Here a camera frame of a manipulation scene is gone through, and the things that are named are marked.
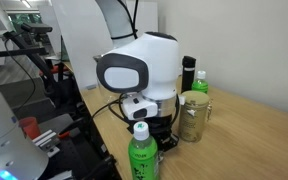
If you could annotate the black tall thermos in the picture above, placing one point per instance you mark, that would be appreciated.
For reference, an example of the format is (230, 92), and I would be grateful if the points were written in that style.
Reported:
(188, 71)

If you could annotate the large green tea bottle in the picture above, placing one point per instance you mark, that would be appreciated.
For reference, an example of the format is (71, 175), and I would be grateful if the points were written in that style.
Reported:
(143, 153)

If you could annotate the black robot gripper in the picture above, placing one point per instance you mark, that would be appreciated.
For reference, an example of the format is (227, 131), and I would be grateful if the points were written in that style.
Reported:
(153, 131)

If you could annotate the small green tea bottle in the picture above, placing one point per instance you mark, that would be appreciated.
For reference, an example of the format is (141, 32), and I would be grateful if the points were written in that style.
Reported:
(200, 84)

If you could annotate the small silver lid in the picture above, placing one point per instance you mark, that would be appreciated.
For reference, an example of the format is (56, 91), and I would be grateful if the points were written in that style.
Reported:
(160, 156)

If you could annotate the aluminium bracket block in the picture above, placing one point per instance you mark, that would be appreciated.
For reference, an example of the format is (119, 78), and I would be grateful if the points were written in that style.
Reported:
(48, 142)

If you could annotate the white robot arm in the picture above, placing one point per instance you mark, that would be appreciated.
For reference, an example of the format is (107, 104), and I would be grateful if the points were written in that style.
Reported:
(143, 70)

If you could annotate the red plastic cup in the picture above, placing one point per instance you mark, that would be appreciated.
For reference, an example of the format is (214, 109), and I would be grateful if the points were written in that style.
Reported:
(30, 127)

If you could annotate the black camera on stand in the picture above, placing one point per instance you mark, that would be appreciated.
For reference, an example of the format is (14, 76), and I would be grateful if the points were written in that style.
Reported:
(36, 28)

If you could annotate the white backdrop board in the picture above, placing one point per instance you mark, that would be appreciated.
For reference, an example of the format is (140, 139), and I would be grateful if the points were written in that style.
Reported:
(94, 27)

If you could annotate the white foreground robot base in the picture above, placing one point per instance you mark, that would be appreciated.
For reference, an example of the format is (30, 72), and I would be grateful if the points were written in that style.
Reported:
(20, 158)

